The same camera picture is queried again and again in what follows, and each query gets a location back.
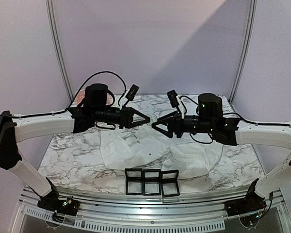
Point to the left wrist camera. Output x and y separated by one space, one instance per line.
128 96

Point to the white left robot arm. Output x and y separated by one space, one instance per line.
18 128

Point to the left black display case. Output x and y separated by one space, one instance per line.
134 181

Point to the green red round brooch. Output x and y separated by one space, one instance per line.
153 117

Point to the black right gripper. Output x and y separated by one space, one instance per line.
177 125

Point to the black display case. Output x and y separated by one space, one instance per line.
151 182
169 183
134 181

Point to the middle black display case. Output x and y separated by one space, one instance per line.
151 182

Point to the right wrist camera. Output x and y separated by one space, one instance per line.
176 103

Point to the right black display case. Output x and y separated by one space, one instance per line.
169 183

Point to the left aluminium frame post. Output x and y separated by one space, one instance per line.
58 49

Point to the pink plastic basket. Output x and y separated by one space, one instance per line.
80 96

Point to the white button shirt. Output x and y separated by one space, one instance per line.
120 150

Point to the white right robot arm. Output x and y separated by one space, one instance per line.
262 133

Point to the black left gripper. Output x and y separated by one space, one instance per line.
128 122

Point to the aluminium front rail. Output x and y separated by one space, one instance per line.
187 213

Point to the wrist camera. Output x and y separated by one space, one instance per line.
176 103
128 96

